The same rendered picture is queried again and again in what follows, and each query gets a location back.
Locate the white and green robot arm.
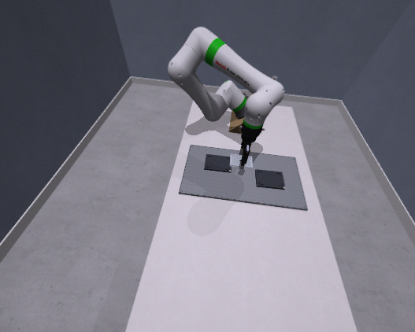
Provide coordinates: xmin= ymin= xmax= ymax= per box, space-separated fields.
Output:
xmin=168 ymin=27 xmax=284 ymax=138

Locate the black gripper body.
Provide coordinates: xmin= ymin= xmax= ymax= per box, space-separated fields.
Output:
xmin=241 ymin=133 xmax=257 ymax=148

